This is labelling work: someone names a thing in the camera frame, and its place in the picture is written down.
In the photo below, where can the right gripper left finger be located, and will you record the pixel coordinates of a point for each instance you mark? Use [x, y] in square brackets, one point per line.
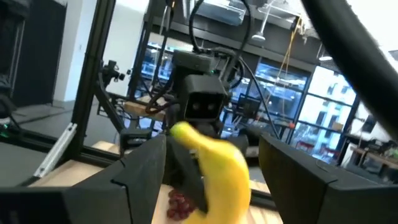
[93, 199]

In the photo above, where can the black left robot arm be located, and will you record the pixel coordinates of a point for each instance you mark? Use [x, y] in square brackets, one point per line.
[192, 60]

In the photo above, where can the wooden background table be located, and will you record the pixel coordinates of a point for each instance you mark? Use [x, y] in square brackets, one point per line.
[144, 109]

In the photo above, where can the black wall panel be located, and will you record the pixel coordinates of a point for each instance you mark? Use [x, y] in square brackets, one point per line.
[37, 53]

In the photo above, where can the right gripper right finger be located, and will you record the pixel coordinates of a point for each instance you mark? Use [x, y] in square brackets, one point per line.
[326, 202]

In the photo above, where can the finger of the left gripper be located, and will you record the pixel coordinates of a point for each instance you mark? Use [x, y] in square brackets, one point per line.
[183, 168]
[241, 144]

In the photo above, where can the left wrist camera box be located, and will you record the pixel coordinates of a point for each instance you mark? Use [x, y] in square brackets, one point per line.
[203, 99]

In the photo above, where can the silver aluminium bar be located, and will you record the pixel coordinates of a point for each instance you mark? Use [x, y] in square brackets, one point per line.
[56, 151]

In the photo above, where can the black mounted camera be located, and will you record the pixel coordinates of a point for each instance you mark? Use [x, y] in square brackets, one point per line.
[110, 71]

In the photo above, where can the yellow banana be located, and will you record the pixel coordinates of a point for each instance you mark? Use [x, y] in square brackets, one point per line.
[224, 174]

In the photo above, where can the white pendant lamp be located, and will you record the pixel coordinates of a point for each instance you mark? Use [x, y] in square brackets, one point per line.
[258, 36]

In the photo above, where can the red grape bunch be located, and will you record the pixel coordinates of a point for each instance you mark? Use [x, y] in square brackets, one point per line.
[178, 205]

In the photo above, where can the black aluminium table frame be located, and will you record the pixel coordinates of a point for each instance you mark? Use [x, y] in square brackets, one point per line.
[93, 62]

